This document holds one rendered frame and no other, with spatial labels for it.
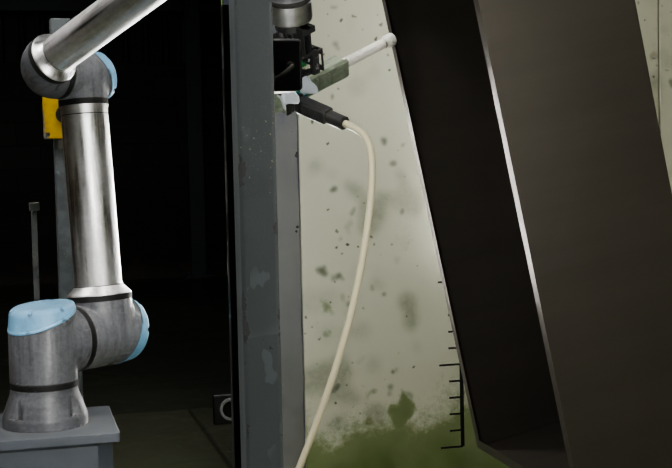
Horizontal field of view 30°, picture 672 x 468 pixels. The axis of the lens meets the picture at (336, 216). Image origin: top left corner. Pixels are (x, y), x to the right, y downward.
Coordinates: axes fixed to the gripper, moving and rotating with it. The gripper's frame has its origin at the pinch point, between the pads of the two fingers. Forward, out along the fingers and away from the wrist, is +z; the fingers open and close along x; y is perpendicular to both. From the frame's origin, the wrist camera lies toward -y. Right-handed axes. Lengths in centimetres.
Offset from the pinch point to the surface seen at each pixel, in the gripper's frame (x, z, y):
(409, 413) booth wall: 44, 127, -9
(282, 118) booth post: 48, 45, -57
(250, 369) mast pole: -85, -23, 80
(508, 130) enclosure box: 19.9, 1.2, 43.2
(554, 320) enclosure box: 13, 38, 61
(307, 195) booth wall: 45, 65, -47
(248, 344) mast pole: -83, -26, 78
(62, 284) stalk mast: -13, 84, -92
